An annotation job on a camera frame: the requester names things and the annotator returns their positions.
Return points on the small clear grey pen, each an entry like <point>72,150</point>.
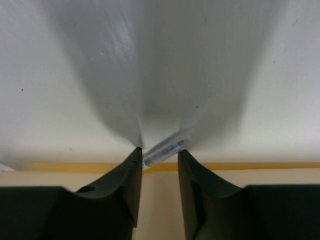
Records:
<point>165,149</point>

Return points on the beige compartment tray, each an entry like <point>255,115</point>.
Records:
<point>160,215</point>

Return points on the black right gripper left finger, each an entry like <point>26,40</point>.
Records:
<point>105,209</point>

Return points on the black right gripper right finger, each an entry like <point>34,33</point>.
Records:
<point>215,209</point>

